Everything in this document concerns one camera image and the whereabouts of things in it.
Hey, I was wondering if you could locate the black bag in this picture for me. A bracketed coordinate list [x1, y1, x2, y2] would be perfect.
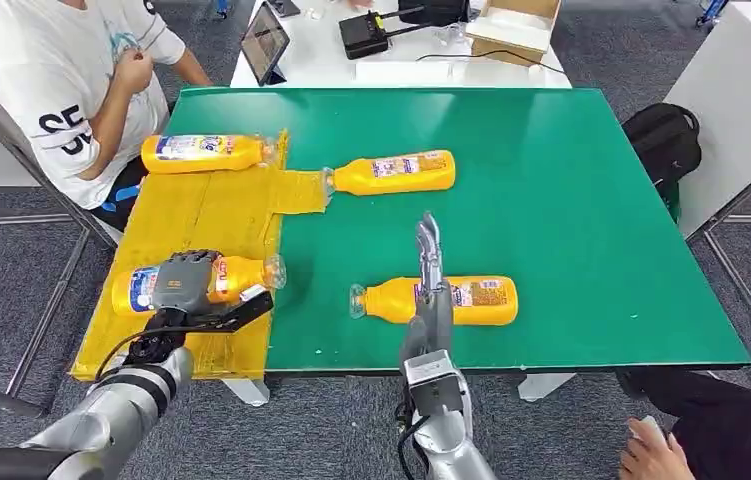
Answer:
[398, 0, 470, 28]

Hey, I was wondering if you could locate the black cable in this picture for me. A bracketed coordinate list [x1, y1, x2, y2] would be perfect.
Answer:
[416, 49, 568, 75]

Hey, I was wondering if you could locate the green table mat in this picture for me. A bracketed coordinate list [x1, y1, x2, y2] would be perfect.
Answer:
[164, 86, 751, 374]

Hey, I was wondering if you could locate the cardboard box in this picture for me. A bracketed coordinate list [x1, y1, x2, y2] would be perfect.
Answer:
[466, 0, 563, 68]

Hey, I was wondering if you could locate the black tablet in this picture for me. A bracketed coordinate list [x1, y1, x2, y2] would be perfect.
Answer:
[240, 1, 292, 87]

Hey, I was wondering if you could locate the yellow sheet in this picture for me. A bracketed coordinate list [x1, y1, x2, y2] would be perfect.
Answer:
[70, 129, 329, 384]

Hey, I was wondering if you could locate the blue item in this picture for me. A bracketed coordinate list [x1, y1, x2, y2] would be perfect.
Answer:
[696, 0, 731, 26]

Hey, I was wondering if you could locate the white table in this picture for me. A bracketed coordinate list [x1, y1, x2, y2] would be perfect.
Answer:
[230, 0, 574, 89]

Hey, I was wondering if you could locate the person's right hand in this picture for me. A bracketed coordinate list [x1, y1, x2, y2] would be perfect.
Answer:
[111, 47, 156, 95]

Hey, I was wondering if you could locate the orange drink bottle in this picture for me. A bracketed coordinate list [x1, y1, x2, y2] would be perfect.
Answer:
[349, 275, 520, 327]
[141, 134, 278, 176]
[321, 149, 457, 197]
[111, 254, 288, 317]

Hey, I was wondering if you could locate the robot left hand grey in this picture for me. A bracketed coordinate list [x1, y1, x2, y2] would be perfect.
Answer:
[150, 249, 224, 316]

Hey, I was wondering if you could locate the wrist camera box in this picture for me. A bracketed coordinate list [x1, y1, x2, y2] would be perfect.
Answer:
[403, 349, 466, 419]
[205, 284, 275, 334]

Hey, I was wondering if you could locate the black router with antennas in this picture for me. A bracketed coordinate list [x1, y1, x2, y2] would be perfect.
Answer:
[339, 6, 429, 61]

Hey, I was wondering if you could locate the person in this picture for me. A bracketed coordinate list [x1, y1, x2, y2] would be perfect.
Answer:
[0, 0, 214, 233]
[615, 369, 751, 480]

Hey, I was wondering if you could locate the robot right hand grey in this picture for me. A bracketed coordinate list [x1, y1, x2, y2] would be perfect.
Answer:
[400, 211, 456, 366]

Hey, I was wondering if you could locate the white table leg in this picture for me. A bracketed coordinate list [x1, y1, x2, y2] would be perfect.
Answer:
[222, 378, 272, 407]
[519, 374, 576, 403]

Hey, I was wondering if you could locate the black backpack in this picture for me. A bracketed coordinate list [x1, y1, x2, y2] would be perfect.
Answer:
[621, 102, 704, 200]

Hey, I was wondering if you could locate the person's hand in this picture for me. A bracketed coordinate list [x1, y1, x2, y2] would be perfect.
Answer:
[618, 415, 698, 480]

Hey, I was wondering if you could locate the small white device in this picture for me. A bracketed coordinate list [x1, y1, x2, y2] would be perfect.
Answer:
[627, 415, 670, 446]

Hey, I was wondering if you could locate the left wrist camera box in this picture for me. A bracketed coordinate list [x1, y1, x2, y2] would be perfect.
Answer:
[205, 284, 275, 334]

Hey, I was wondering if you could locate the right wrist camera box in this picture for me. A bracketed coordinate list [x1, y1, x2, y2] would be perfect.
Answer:
[403, 349, 466, 419]

